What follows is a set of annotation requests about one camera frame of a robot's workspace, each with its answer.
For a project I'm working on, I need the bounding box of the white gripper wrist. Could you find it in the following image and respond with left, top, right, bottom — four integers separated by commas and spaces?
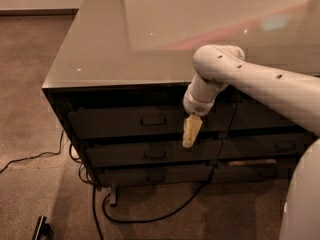
182, 86, 215, 148

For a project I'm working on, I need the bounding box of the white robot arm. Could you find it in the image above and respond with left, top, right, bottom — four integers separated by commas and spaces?
183, 45, 320, 240

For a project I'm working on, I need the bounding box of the dark cabinet with glossy top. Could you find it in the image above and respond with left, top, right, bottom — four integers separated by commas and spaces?
43, 0, 320, 189

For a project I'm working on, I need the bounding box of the black object on floor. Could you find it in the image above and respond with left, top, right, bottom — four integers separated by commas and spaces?
32, 216, 51, 240

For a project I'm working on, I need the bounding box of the thick black looped cable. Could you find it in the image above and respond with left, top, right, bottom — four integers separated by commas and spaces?
68, 143, 218, 240

